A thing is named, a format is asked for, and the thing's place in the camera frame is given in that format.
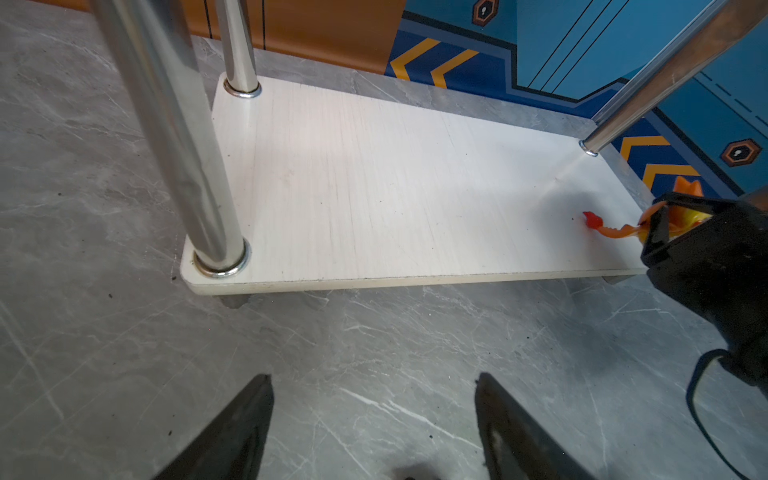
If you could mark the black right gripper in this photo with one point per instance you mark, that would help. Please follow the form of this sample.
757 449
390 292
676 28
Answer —
710 255

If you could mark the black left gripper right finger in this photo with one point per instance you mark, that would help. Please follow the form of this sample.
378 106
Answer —
515 445

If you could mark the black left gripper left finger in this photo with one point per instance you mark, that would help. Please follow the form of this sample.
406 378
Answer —
233 443

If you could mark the white two-tier shelf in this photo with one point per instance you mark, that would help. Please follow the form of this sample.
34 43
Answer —
288 187

